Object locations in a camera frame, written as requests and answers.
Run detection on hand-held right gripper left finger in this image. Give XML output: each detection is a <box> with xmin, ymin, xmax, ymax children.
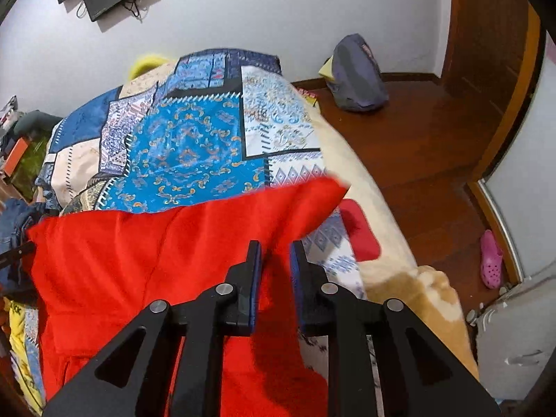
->
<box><xmin>41</xmin><ymin>240</ymin><xmax>263</xmax><ymax>417</ymax></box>

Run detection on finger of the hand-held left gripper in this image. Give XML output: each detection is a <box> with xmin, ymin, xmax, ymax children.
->
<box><xmin>0</xmin><ymin>242</ymin><xmax>36</xmax><ymax>270</ymax></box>

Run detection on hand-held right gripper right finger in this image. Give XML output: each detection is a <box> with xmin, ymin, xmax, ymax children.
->
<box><xmin>290</xmin><ymin>240</ymin><xmax>502</xmax><ymax>417</ymax></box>

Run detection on red zip jacket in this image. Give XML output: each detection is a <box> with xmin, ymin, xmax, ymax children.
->
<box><xmin>22</xmin><ymin>177</ymin><xmax>352</xmax><ymax>417</ymax></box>

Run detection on blue jeans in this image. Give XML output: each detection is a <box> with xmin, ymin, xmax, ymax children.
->
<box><xmin>0</xmin><ymin>200</ymin><xmax>49</xmax><ymax>283</ymax></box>

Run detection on yellow printed cloth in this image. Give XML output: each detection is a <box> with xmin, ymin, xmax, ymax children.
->
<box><xmin>4</xmin><ymin>297</ymin><xmax>44</xmax><ymax>415</ymax></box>

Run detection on green patterned cloth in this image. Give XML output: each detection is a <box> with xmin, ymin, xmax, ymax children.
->
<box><xmin>11</xmin><ymin>137</ymin><xmax>56</xmax><ymax>201</ymax></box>

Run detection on orange box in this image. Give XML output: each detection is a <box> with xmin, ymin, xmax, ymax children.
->
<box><xmin>2</xmin><ymin>137</ymin><xmax>32</xmax><ymax>175</ymax></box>

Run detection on dark grey garment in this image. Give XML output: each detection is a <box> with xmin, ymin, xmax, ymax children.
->
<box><xmin>13</xmin><ymin>111</ymin><xmax>64</xmax><ymax>134</ymax></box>

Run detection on beige fleece blanket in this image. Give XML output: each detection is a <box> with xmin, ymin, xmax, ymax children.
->
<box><xmin>304</xmin><ymin>96</ymin><xmax>481</xmax><ymax>383</ymax></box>

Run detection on blue patchwork quilt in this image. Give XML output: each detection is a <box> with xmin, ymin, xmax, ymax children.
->
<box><xmin>11</xmin><ymin>48</ymin><xmax>378</xmax><ymax>400</ymax></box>

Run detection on pink clog shoe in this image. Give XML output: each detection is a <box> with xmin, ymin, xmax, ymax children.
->
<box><xmin>479</xmin><ymin>229</ymin><xmax>505</xmax><ymax>289</ymax></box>

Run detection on yellow paper bag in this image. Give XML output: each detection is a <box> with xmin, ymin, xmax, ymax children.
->
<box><xmin>318</xmin><ymin>54</ymin><xmax>338</xmax><ymax>82</ymax></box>

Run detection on grey backpack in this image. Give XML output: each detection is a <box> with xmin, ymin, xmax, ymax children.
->
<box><xmin>326</xmin><ymin>33</ymin><xmax>389</xmax><ymax>112</ymax></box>

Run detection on white hard suitcase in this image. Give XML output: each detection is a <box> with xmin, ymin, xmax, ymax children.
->
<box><xmin>467</xmin><ymin>265</ymin><xmax>556</xmax><ymax>402</ymax></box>

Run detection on white sliding wardrobe door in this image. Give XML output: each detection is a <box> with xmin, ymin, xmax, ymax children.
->
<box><xmin>467</xmin><ymin>30</ymin><xmax>556</xmax><ymax>284</ymax></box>

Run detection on wooden room door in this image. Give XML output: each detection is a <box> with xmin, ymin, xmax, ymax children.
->
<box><xmin>441</xmin><ymin>0</ymin><xmax>531</xmax><ymax>116</ymax></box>

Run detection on yellow foam ring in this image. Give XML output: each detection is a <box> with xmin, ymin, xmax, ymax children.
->
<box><xmin>128</xmin><ymin>52</ymin><xmax>177</xmax><ymax>80</ymax></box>

